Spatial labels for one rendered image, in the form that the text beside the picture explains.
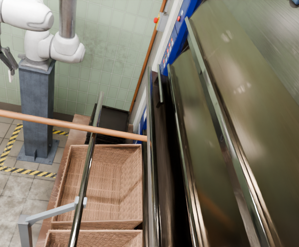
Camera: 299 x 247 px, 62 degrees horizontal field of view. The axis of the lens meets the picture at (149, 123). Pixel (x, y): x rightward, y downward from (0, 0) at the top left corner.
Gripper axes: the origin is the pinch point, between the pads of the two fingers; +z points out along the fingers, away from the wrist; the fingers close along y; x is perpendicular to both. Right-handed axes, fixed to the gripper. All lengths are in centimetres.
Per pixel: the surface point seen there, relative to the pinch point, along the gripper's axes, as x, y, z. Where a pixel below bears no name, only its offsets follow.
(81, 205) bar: 50, -49, 14
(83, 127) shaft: 11.4, -42.4, 11.1
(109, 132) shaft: 12, -55, 11
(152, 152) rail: 40, -70, -11
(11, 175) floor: -33, 15, 131
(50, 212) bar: 48, -37, 27
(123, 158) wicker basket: -17, -72, 64
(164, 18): -77, -81, -20
